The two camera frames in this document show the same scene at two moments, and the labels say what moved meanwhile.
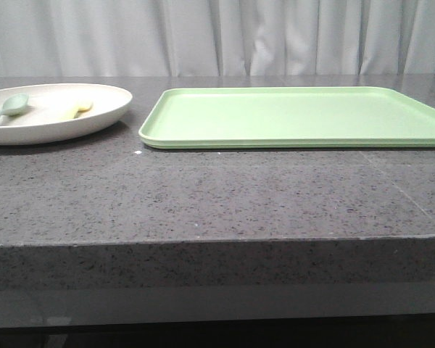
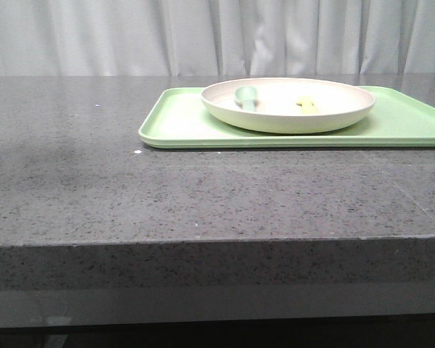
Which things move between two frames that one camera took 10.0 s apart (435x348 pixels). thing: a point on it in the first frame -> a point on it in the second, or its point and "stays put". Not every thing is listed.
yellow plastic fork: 72,112 -> 307,104
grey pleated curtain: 26,38 stays put
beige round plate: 40,121 -> 288,105
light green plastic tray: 293,117 stays put
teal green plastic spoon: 13,106 -> 247,94
